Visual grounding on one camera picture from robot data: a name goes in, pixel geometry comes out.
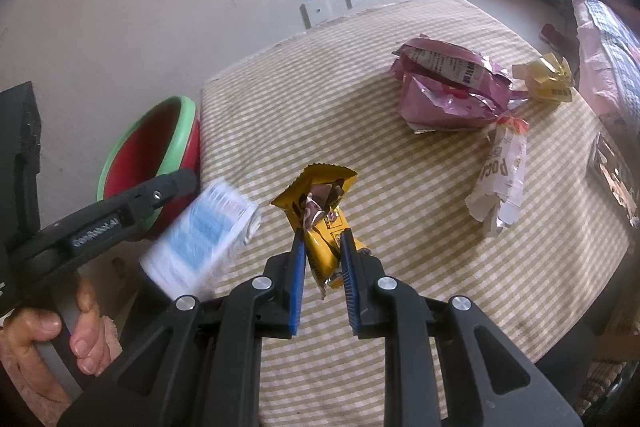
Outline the beige checked tablecloth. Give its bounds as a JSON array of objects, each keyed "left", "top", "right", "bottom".
[{"left": 200, "top": 0, "right": 640, "bottom": 427}]

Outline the person's left hand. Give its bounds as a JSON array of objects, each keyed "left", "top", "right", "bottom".
[{"left": 0, "top": 279, "right": 116, "bottom": 388}]

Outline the white blue carton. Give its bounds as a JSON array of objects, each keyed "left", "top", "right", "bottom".
[{"left": 139, "top": 179, "right": 263, "bottom": 303}]

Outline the green trash bin red inside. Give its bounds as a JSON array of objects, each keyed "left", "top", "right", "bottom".
[{"left": 96, "top": 96, "right": 203, "bottom": 238}]

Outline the white snack wrapper orange end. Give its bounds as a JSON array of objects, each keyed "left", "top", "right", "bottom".
[{"left": 465, "top": 116, "right": 531, "bottom": 239}]

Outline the orange yellow snack packet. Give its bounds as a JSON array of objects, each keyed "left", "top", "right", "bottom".
[{"left": 271, "top": 163, "right": 372, "bottom": 302}]

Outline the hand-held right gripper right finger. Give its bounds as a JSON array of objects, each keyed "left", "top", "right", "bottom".
[{"left": 340, "top": 231, "right": 583, "bottom": 425}]

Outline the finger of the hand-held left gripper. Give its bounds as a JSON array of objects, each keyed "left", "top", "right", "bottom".
[{"left": 120, "top": 168, "right": 199, "bottom": 238}]

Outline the pink floral quilt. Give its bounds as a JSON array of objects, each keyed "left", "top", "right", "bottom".
[{"left": 572, "top": 0, "right": 640, "bottom": 132}]

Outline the blue plaid blanket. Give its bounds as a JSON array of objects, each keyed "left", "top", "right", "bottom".
[{"left": 585, "top": 0, "right": 640, "bottom": 72}]

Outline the pink foil wrapper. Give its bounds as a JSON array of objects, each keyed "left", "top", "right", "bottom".
[{"left": 391, "top": 36, "right": 530, "bottom": 134}]

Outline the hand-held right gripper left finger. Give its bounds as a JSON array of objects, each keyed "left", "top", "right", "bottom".
[{"left": 59, "top": 231, "right": 307, "bottom": 425}]

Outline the small yellow wrapper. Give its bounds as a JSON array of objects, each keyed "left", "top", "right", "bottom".
[{"left": 511, "top": 53, "right": 575, "bottom": 104}]

